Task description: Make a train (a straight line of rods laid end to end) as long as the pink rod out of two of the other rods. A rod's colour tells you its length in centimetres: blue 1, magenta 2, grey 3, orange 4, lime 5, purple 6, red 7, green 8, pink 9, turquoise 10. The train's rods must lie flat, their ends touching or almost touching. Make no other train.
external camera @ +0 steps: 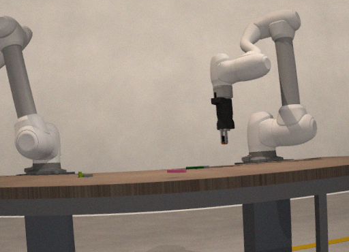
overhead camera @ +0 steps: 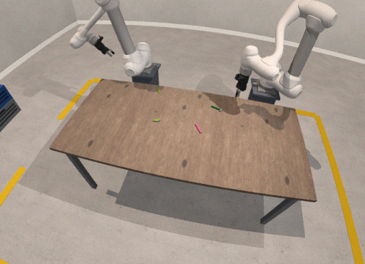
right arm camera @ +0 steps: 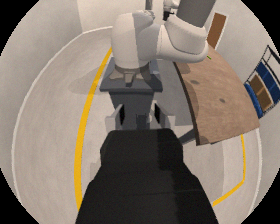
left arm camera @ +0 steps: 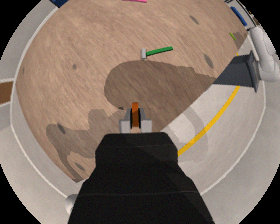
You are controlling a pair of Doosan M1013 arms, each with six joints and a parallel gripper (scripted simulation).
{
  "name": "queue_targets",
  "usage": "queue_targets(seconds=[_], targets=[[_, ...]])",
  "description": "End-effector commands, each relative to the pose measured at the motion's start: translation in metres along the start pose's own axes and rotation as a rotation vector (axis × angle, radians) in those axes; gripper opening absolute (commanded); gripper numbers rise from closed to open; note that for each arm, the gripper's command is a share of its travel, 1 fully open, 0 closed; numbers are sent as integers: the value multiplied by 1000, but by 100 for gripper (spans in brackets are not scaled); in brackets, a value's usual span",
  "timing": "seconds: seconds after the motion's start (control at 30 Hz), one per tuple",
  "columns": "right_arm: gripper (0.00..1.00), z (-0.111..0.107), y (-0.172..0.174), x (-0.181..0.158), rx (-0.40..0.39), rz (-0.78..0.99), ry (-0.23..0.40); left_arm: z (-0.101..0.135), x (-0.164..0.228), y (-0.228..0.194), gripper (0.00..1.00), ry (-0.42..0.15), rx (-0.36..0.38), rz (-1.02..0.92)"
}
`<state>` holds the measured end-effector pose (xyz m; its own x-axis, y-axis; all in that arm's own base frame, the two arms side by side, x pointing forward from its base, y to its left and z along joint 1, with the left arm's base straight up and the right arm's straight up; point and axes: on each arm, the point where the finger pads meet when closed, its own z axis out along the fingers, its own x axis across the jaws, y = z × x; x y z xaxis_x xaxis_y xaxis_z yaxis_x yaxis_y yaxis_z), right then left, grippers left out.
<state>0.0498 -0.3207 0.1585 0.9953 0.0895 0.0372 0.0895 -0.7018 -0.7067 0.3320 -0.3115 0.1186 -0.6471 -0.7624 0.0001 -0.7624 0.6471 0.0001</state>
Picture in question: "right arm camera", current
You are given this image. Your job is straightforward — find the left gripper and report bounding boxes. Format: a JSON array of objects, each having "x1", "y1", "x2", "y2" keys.
[{"x1": 163, "y1": 7, "x2": 175, "y2": 22}]

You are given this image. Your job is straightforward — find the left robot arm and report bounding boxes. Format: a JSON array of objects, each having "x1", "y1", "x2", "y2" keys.
[{"x1": 135, "y1": 0, "x2": 179, "y2": 19}]

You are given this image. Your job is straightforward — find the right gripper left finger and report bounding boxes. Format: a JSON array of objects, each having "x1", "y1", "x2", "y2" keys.
[{"x1": 104, "y1": 104, "x2": 125, "y2": 135}]

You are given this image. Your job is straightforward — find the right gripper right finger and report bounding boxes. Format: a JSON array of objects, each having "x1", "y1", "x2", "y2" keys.
[{"x1": 155, "y1": 103, "x2": 176, "y2": 132}]

